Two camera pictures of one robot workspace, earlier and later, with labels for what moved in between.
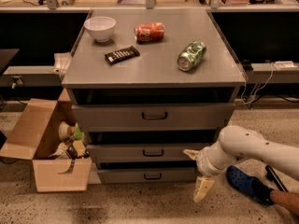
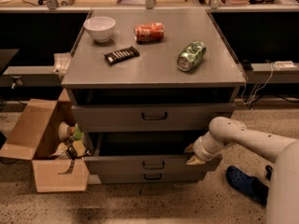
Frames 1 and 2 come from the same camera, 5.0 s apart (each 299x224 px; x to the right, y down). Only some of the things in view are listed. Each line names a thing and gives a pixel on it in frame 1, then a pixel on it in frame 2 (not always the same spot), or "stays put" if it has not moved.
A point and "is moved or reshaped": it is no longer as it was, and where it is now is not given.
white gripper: [203, 163] → [198, 149]
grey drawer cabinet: [148, 85] stays put
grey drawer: [118, 153] is moved or reshaped
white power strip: [285, 63] stays put
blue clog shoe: [249, 185] stays put
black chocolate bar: [121, 55] stays put
